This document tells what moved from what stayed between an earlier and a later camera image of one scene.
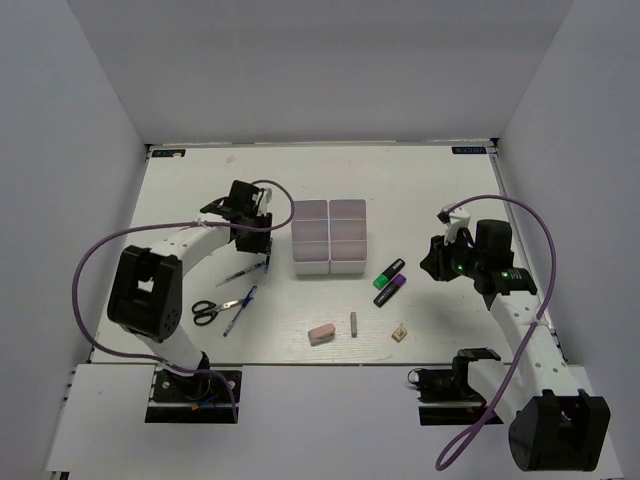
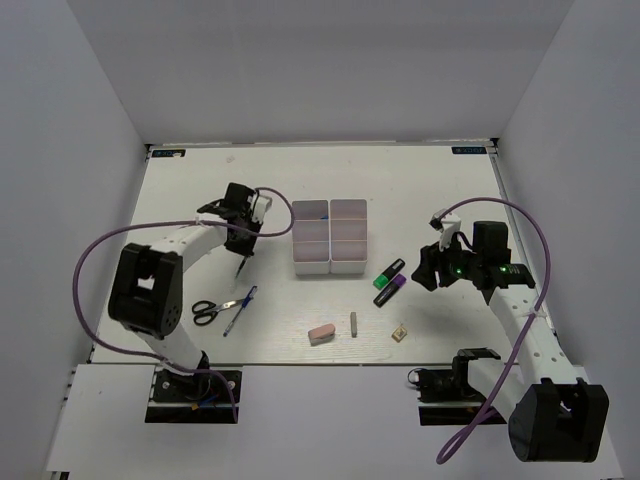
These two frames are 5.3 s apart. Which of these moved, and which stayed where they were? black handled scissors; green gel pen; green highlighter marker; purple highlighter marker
Moved: green gel pen
Stayed: green highlighter marker; black handled scissors; purple highlighter marker
